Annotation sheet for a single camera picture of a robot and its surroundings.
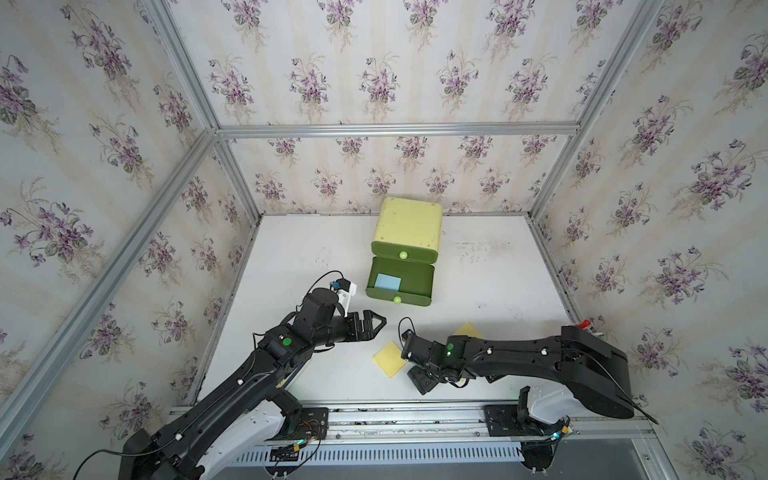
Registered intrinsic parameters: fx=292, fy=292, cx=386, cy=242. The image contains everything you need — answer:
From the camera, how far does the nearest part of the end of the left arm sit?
65 cm

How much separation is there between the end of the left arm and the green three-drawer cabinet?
207 millimetres

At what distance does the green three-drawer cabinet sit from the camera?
855 millimetres
